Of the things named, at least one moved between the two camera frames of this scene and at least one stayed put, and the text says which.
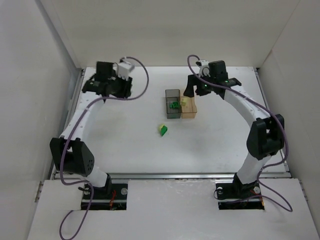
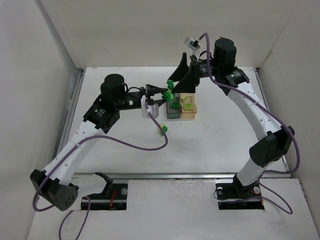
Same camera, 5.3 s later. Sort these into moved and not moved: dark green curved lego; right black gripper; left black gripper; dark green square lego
Moved: right black gripper; left black gripper
Not moved: dark green curved lego; dark green square lego
